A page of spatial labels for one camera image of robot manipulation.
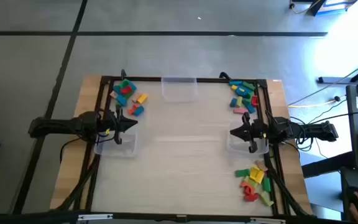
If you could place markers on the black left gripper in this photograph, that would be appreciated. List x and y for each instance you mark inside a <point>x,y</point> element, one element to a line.
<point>117,124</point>

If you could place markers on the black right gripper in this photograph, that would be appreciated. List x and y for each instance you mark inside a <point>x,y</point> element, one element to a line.
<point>259,130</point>

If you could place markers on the orange arch block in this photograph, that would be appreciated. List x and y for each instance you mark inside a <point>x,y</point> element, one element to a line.
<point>245,185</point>
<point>131,109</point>

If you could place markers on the blue cylinder block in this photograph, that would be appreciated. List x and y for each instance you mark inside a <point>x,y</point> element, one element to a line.
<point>139,111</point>

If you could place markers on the pink rectangular block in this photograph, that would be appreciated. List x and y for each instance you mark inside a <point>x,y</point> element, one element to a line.
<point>240,110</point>

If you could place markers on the blue rectangular block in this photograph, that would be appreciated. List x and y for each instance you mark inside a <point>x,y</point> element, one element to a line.
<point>250,108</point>

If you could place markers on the natural wood half-round block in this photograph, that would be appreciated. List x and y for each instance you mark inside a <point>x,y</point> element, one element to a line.
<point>135,97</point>

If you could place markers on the yellow half-round block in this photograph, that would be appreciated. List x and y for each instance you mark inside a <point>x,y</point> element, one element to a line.
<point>142,99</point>

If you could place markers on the teal cylinder block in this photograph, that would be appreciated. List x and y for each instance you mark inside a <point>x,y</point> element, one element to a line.
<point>233,102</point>

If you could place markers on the light green cylinder block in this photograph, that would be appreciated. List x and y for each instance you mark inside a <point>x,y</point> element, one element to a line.
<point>239,101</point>

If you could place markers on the red rectangular block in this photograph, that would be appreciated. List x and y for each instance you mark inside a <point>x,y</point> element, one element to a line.
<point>254,100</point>

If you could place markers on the blue arch block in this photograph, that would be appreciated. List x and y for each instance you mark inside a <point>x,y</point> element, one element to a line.
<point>243,95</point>

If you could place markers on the green rectangular block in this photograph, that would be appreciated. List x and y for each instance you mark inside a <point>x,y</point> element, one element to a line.
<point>130,95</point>
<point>242,173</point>

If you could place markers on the red cylinder block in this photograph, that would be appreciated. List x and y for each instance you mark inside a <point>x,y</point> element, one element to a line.
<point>246,191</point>

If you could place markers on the red arch block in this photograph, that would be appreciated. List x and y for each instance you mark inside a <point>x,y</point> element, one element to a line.
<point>251,197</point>

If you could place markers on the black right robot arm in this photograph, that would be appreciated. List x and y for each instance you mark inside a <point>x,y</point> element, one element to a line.
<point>315,130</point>

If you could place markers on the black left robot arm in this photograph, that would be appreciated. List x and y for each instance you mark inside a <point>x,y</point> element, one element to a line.
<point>57,127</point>

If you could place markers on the clear plastic bin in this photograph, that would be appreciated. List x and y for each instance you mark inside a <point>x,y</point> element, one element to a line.
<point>126,150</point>
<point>179,93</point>
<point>235,147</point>

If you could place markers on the yellow long block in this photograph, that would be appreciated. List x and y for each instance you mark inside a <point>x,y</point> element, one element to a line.
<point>234,87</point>

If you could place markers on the green long block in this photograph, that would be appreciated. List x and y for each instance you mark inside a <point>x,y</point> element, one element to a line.
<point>249,86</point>

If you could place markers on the blue long block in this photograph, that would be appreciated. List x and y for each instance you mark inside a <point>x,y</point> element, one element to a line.
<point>235,83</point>

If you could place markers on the black clamp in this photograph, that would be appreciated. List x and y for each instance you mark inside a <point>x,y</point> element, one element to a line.
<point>123,74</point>
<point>224,75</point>

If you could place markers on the light green arch block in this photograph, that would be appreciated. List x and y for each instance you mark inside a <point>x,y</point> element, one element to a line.
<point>266,199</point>

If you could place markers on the black floor beam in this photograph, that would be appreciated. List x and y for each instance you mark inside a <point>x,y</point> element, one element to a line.
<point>322,166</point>

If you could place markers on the black desk leg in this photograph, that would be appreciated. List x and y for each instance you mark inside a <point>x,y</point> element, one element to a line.
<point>337,80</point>

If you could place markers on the black crossbar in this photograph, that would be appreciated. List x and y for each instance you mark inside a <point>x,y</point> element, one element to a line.
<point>42,219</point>

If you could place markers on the black computer mouse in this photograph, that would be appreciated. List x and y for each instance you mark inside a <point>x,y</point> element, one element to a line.
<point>353,199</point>

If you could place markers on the black stand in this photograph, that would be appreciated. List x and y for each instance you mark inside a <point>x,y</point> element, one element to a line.
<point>317,7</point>

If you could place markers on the blue box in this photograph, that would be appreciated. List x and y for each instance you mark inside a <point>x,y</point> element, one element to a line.
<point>337,7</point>

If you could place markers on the black aluminium table frame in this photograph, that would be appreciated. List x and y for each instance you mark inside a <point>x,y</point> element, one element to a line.
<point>149,79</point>

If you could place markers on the silver bracket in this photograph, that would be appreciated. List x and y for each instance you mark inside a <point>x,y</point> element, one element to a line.
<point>267,220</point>
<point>95,216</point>

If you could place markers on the black table-level camera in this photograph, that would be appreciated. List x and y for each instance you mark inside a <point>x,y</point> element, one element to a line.
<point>181,218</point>

